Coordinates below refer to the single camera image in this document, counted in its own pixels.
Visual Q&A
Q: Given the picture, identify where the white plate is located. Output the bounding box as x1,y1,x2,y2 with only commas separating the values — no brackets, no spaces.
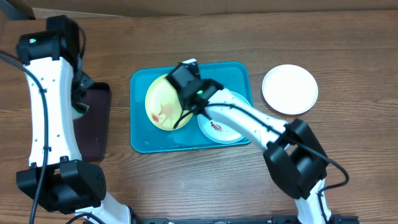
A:
261,64,318,115

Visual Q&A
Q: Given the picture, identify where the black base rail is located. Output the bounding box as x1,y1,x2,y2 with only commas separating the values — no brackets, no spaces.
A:
132,215,360,224

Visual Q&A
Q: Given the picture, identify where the yellow-green plate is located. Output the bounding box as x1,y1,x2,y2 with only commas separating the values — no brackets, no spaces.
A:
144,74,192,131

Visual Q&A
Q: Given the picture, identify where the light blue plate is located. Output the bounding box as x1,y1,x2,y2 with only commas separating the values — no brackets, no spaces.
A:
197,90,253,144

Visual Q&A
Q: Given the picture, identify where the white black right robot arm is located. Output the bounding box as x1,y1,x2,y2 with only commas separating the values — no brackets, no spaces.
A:
177,78,332,223

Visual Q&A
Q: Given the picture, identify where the black shallow water tray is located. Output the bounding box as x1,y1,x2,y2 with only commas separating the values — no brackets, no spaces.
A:
73,82,111,162

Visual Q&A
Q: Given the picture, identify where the teal plastic tray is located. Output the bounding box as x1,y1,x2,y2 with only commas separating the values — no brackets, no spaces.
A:
130,62,253,154

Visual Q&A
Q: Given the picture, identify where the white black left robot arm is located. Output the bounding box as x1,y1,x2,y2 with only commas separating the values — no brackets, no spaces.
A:
16,28,137,223

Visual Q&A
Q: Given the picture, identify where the green white sponge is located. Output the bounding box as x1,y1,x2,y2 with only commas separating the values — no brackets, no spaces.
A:
72,103,90,119

